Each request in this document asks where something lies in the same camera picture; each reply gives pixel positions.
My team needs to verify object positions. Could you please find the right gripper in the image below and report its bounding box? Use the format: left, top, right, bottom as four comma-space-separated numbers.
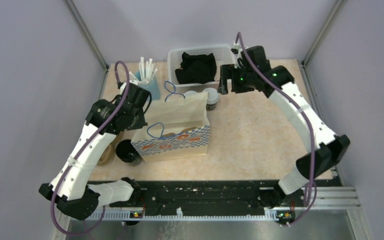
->
217, 63, 256, 95

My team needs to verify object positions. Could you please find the checkered paper takeout bag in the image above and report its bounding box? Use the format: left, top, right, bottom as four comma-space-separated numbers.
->
131, 81, 211, 163

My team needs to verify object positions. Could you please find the brown cardboard cup carrier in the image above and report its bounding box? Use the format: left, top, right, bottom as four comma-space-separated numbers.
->
162, 127, 197, 138
97, 133, 123, 166

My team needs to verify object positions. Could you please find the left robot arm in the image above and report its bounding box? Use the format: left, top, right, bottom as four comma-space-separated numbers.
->
39, 83, 152, 221

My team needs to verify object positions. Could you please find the white plastic basket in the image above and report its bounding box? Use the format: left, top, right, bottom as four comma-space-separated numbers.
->
167, 44, 236, 93

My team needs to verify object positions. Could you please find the blue straw holder cup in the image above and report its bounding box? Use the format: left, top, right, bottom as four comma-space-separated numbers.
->
134, 71, 161, 101

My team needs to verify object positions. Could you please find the black cloth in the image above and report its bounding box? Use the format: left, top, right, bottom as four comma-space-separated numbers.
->
175, 52, 217, 85

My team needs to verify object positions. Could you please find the black paper cup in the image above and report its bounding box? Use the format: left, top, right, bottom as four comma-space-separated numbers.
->
115, 139, 143, 166

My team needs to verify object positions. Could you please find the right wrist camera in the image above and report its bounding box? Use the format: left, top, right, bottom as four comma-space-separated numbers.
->
230, 42, 245, 69

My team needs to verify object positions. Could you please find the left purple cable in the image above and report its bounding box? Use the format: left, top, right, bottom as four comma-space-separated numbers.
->
50, 60, 131, 240

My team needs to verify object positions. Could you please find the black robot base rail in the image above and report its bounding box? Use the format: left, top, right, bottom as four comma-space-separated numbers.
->
85, 178, 360, 226

